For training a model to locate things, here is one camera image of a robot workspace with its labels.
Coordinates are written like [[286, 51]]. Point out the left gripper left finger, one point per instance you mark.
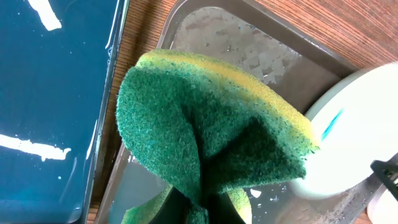
[[175, 208]]

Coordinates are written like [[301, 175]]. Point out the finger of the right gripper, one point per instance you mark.
[[386, 172]]

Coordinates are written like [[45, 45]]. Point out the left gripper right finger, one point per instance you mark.
[[221, 210]]

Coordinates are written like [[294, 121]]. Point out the white plate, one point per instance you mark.
[[356, 123], [382, 209]]

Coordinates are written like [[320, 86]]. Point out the green yellow sponge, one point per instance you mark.
[[207, 127]]

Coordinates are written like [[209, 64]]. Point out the black tray with blue water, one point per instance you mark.
[[57, 62]]

